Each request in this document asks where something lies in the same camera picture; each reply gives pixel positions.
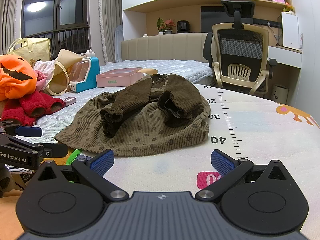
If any brown polka dot corduroy garment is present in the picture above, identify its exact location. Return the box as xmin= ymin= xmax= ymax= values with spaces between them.
xmin=54 ymin=74 xmax=210 ymax=157

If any red knitted garment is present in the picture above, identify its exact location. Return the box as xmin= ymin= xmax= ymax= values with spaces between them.
xmin=1 ymin=91 xmax=65 ymax=126

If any small pink oval device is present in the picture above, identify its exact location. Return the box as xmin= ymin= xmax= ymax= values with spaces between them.
xmin=63 ymin=96 xmax=76 ymax=107

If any white height chart play mat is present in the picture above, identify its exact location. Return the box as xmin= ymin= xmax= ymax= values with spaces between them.
xmin=67 ymin=82 xmax=320 ymax=240

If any orange pumpkin plush costume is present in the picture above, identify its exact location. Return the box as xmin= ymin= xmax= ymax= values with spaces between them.
xmin=0 ymin=54 xmax=37 ymax=101

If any brown kraft paper bag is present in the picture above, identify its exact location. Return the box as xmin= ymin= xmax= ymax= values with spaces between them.
xmin=45 ymin=49 xmax=84 ymax=96

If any pink white clothing pile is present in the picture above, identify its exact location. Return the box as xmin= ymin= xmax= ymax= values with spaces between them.
xmin=33 ymin=60 xmax=55 ymax=92

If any blue white toy case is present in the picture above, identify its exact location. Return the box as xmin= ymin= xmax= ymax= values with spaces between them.
xmin=69 ymin=57 xmax=100 ymax=93

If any yellow tote bag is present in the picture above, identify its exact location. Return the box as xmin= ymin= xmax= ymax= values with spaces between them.
xmin=7 ymin=37 xmax=51 ymax=67

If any white waste bin with face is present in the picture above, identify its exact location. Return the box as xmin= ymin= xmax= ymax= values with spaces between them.
xmin=271 ymin=84 xmax=289 ymax=104

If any pink rectangular gift box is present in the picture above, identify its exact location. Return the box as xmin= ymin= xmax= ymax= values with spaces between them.
xmin=96 ymin=67 xmax=144 ymax=88

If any white quilted mattress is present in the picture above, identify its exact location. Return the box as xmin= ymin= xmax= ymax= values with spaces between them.
xmin=18 ymin=60 xmax=214 ymax=144

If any beige black office chair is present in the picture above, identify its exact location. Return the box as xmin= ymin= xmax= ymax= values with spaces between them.
xmin=203 ymin=0 xmax=277 ymax=96

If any dark window with railing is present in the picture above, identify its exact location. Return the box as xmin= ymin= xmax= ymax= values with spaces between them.
xmin=21 ymin=0 xmax=91 ymax=59

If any beige upholstered bed headboard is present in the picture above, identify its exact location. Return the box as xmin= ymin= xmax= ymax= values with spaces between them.
xmin=121 ymin=33 xmax=207 ymax=62

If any white box on desk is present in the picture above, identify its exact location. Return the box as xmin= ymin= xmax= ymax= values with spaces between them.
xmin=278 ymin=12 xmax=300 ymax=50

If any black round speaker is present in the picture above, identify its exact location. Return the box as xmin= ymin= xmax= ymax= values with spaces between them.
xmin=176 ymin=20 xmax=190 ymax=34

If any potted red green plant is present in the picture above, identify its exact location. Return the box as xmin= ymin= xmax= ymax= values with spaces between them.
xmin=157 ymin=17 xmax=176 ymax=34

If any white curtain right of window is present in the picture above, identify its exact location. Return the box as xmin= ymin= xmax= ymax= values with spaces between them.
xmin=98 ymin=0 xmax=122 ymax=63

